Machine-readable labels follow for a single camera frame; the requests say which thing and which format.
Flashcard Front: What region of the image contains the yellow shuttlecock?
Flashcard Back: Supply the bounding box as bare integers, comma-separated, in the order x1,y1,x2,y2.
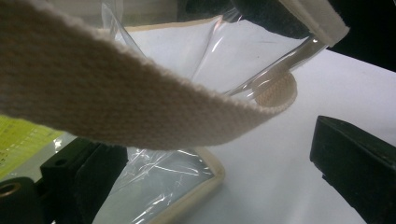
0,114,65,182

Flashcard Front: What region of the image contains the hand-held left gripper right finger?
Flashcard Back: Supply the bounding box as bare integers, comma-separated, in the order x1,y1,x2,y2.
309,115,396,224

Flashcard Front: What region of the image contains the clear plastic bag beige trim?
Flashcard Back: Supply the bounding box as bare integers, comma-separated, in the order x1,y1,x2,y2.
0,0,350,224

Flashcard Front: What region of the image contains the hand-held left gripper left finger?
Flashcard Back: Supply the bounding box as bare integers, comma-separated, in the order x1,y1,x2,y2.
40,137,129,224

